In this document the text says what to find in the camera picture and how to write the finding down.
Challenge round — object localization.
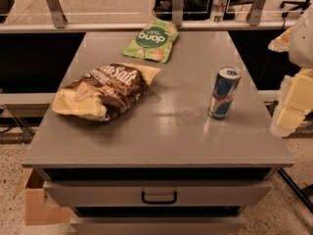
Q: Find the clear plastic water bottle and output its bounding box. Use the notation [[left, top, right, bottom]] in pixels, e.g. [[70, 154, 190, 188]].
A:
[[210, 0, 228, 24]]

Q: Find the grey drawer cabinet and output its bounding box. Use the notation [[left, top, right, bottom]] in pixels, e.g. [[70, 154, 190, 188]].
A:
[[21, 30, 295, 235]]

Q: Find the brown sea salt chip bag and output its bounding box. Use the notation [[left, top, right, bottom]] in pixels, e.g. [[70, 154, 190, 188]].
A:
[[52, 63, 160, 121]]

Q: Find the grey drawer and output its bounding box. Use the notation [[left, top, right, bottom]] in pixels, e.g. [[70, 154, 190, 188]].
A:
[[70, 217, 246, 235], [44, 180, 272, 207]]

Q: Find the upper grey drawer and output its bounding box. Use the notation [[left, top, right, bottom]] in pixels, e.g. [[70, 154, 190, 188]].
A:
[[44, 180, 272, 207]]

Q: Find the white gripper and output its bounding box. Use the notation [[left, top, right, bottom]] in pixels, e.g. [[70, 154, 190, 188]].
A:
[[268, 5, 313, 137]]

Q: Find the blue silver energy drink can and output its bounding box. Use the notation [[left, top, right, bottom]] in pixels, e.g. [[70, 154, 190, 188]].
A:
[[208, 65, 242, 119]]

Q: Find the black drawer handle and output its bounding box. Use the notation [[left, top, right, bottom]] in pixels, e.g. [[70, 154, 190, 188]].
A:
[[141, 191, 178, 205]]

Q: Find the brown cardboard box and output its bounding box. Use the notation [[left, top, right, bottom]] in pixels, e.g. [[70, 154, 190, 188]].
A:
[[14, 168, 75, 225]]

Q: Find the metal railing with glass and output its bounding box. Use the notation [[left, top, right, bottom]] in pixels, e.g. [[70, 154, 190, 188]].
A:
[[0, 0, 302, 32]]

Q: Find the green snack bag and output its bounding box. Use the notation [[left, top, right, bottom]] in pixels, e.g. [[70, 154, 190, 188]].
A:
[[123, 19, 178, 64]]

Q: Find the lower grey drawer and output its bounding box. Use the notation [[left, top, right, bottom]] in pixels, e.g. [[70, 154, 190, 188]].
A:
[[70, 217, 246, 235]]

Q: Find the black office chair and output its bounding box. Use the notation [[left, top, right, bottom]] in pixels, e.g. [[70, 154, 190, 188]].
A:
[[279, 0, 313, 19]]

